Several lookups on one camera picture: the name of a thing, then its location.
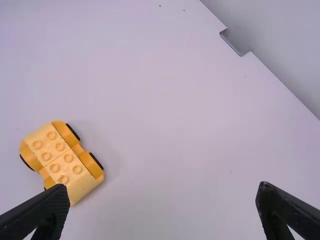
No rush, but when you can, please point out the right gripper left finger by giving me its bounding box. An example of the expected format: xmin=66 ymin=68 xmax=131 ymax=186
xmin=0 ymin=183 xmax=71 ymax=240

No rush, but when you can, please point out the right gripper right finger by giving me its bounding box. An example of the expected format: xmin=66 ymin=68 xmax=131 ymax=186
xmin=254 ymin=180 xmax=320 ymax=240

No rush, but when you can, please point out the yellow toy car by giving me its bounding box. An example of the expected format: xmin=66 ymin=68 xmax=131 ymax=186
xmin=18 ymin=119 xmax=106 ymax=207

